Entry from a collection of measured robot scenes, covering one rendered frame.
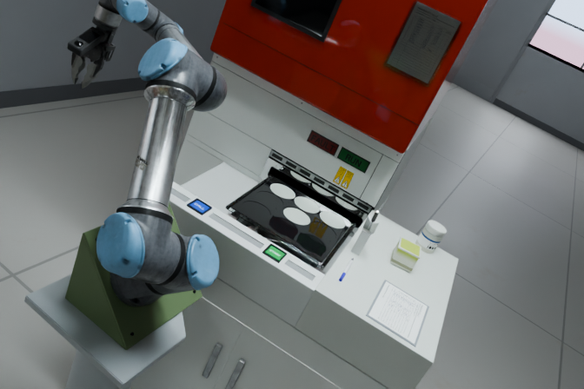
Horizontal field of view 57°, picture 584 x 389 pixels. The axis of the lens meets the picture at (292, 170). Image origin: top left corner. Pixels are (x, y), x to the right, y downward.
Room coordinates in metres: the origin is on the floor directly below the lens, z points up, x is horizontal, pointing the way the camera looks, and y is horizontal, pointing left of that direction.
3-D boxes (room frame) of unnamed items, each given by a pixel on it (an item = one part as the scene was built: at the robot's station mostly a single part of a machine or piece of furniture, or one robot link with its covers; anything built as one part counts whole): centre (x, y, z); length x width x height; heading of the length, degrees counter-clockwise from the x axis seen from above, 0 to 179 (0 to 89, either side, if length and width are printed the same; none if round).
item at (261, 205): (1.64, -0.08, 0.90); 0.34 x 0.34 x 0.01; 77
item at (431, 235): (1.69, -0.53, 1.01); 0.07 x 0.07 x 0.10
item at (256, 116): (1.90, 0.06, 1.02); 0.81 x 0.03 x 0.40; 77
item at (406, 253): (1.52, -0.44, 1.00); 0.07 x 0.07 x 0.07; 84
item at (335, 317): (1.46, -0.43, 0.89); 0.62 x 0.35 x 0.14; 167
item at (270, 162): (1.85, -0.11, 0.89); 0.44 x 0.02 x 0.10; 77
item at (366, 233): (1.48, -0.29, 1.03); 0.06 x 0.04 x 0.13; 167
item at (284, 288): (1.30, 0.07, 0.89); 0.55 x 0.09 x 0.14; 77
